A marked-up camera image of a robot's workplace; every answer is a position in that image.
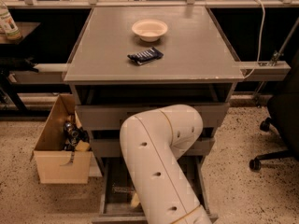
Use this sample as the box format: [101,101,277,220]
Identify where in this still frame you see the clear plastic water bottle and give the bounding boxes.
[112,185,135,195]

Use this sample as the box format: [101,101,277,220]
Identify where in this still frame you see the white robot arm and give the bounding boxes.
[120,105,212,224]

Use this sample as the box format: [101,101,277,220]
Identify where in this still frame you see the grey bottom drawer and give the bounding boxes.
[92,156,219,224]

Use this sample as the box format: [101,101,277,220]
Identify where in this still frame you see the grey drawer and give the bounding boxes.
[75,103,229,131]
[92,156,219,224]
[91,137,215,158]

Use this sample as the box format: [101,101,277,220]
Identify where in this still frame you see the grey middle drawer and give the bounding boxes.
[91,137,215,158]

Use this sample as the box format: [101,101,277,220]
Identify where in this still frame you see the grey top drawer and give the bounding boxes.
[75,103,229,131]

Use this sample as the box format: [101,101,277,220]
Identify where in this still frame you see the grey drawer cabinet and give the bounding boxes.
[62,5,246,224]

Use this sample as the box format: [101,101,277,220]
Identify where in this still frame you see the green labelled bottle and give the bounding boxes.
[0,1,22,40]

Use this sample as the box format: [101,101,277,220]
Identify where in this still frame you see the yellow sponge in box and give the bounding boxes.
[76,141,90,152]

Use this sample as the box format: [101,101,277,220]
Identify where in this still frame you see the cardboard box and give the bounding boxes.
[33,94,92,184]

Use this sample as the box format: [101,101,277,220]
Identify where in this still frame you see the dark cans in box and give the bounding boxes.
[64,122,89,151]

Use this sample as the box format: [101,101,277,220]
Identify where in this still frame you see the white paper bowl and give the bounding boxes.
[132,20,168,42]

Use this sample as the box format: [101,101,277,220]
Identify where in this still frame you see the black office chair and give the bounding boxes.
[249,51,299,171]

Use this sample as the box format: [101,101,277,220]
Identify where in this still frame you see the dark side table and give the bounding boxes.
[0,22,39,113]

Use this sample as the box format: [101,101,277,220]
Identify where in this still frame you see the metal clamp rod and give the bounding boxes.
[268,17,299,66]

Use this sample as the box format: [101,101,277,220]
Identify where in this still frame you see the white cable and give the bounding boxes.
[243,0,266,80]

